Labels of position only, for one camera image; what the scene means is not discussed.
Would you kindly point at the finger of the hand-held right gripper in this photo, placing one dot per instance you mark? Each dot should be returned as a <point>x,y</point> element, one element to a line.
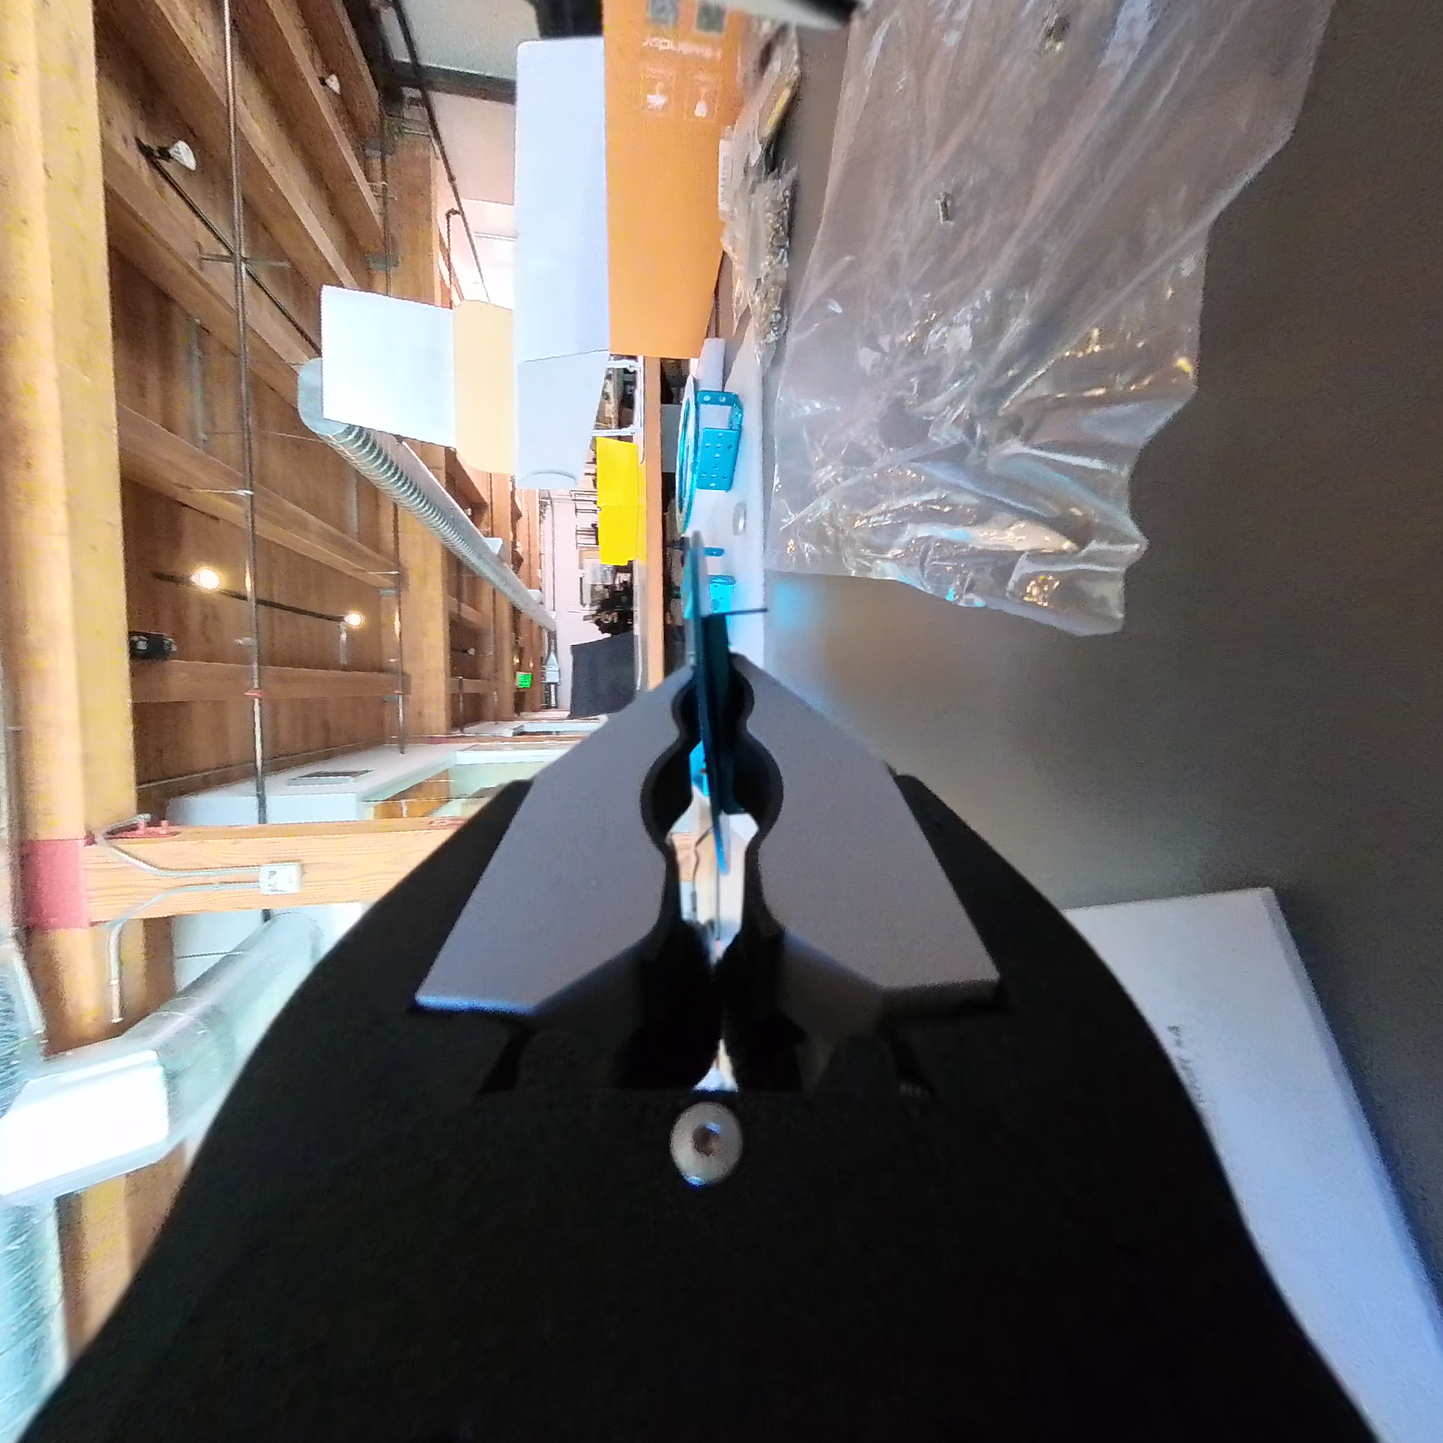
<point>801,6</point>

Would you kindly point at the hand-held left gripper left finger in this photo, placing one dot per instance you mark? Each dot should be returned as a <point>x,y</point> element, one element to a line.
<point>542,890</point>

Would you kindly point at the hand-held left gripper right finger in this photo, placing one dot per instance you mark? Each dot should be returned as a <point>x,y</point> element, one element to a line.
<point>868,890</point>

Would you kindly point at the teal round metal disc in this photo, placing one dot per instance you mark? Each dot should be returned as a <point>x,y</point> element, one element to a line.
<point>710,677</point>

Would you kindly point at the clear plastic bag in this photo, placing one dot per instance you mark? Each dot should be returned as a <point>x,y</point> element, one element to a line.
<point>1016,339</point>

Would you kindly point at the pile of small screw bags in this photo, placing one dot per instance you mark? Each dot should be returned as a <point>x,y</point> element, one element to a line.
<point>768,203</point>

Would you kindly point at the black monitor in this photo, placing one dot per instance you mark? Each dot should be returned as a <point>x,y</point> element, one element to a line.
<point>604,677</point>

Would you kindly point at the orange cardboard box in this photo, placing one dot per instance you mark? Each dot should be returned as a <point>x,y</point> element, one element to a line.
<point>665,203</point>

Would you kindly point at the wooden beam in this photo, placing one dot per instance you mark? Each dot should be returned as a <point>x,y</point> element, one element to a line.
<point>282,874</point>

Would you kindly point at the white foam pad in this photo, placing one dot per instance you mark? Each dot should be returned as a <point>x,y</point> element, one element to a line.
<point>751,564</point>

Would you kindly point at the yellow panel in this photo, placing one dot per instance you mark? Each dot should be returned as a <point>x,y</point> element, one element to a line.
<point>620,502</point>

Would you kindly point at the white assembly guide sheet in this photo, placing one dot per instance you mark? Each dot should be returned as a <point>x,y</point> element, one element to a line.
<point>1241,1071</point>

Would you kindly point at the beige hanging panel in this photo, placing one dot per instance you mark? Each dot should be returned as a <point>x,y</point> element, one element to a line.
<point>485,390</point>

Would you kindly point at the white hanging panel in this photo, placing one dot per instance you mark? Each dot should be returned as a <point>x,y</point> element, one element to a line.
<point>390,367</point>

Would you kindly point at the round wooden column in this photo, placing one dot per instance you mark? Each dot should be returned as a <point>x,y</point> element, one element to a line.
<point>57,451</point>

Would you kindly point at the spiral metal duct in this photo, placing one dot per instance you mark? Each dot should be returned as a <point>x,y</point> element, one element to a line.
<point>452,507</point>

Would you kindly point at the large silver duct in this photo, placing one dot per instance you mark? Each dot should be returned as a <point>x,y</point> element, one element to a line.
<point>169,1048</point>

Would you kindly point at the long blue perforated bracket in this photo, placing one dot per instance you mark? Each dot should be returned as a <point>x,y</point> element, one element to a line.
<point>719,451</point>

